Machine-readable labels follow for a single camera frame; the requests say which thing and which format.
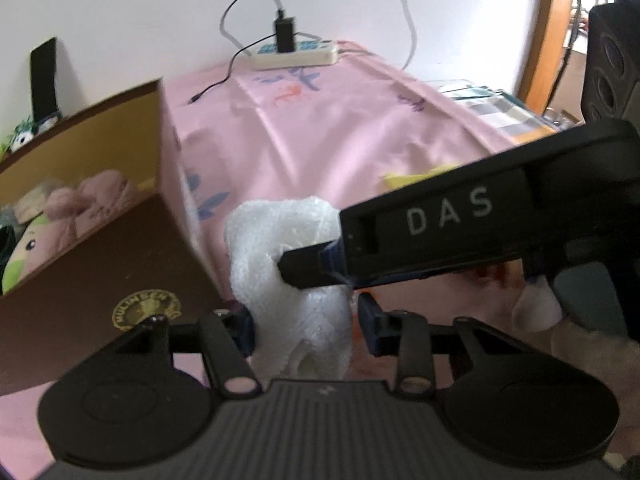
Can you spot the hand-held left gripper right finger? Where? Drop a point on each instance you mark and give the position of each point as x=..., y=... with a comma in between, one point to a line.
x=371, y=327

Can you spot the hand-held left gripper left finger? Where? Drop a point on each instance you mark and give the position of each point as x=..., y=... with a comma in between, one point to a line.
x=243, y=331

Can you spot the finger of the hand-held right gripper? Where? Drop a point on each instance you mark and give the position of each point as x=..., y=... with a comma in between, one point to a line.
x=305, y=266

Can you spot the white fluffy towel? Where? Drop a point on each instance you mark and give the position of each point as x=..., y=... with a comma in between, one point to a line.
x=285, y=225

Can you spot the brown cardboard box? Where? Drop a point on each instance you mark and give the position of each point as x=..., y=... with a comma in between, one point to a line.
x=75, y=280

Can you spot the yellow soft toy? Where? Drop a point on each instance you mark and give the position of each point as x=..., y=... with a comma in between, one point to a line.
x=415, y=177

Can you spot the person's right hand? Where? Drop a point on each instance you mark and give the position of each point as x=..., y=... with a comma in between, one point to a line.
x=537, y=307

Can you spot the plaid cloth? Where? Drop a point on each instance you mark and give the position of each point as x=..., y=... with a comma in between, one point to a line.
x=495, y=110

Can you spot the pink printed bed sheet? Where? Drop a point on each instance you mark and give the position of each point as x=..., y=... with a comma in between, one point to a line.
x=325, y=125

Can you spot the pink plush toy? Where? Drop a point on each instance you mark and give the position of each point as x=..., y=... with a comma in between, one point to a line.
x=95, y=195

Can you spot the white power strip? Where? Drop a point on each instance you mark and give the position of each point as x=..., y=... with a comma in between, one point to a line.
x=295, y=56

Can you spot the green and white plush toy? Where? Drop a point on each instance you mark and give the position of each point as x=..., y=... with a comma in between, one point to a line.
x=22, y=255

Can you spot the black charger plug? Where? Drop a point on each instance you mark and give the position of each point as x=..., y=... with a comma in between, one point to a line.
x=284, y=30

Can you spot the panda plush toy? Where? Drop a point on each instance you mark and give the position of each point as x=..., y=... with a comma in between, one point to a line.
x=25, y=135

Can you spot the black flat rectangular stand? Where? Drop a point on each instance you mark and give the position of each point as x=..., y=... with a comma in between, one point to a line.
x=44, y=80

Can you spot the wooden door frame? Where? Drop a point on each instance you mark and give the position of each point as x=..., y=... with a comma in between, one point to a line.
x=545, y=30

